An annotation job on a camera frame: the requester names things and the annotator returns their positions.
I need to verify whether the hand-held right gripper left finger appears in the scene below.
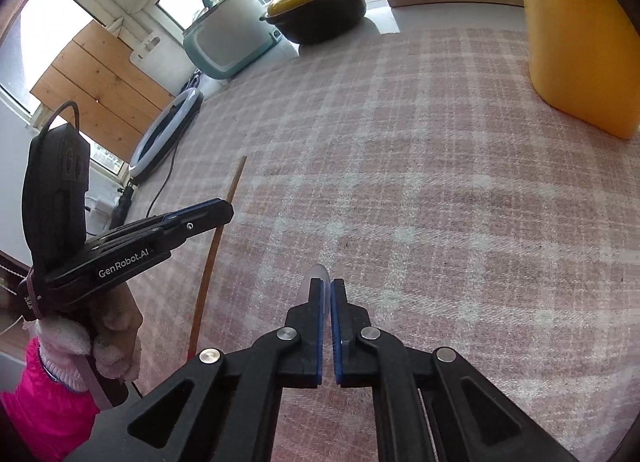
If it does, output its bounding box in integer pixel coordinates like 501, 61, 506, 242
64, 277, 324, 462

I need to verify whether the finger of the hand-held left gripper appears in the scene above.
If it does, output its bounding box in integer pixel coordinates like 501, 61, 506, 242
86, 197, 227, 244
159, 202, 235, 250

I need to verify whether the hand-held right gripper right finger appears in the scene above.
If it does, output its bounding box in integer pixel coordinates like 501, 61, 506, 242
330, 278, 577, 462

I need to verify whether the brown wooden chopstick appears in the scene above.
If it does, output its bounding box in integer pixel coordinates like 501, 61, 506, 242
187, 155, 248, 364

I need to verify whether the metal spoon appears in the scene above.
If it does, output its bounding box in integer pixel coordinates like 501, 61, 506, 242
298, 263, 332, 324

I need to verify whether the yellow plastic container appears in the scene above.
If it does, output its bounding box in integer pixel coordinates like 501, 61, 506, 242
507, 0, 640, 141

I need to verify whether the person's left forearm pink sleeve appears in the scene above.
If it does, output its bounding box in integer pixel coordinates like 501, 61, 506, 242
0, 336, 102, 462

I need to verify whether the person's left hand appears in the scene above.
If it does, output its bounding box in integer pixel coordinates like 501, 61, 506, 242
37, 287, 145, 394

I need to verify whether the wooden plank panel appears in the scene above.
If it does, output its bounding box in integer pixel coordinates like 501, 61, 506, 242
30, 20, 174, 144

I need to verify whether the white cutting board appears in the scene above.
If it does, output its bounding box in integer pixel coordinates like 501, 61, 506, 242
129, 35, 194, 96

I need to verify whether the pink plaid tablecloth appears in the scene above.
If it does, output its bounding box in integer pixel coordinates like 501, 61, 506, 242
119, 26, 640, 462

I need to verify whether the white and teal rice cooker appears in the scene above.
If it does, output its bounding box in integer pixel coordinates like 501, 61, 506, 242
182, 0, 281, 81

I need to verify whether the black clay pot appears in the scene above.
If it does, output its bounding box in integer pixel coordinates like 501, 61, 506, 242
259, 0, 370, 46

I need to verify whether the black ring light cable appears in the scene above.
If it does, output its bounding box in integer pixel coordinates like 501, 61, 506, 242
147, 142, 184, 216

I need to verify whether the white ring light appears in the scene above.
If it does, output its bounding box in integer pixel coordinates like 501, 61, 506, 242
128, 88, 205, 184

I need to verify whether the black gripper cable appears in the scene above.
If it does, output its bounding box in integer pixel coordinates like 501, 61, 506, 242
37, 100, 82, 139

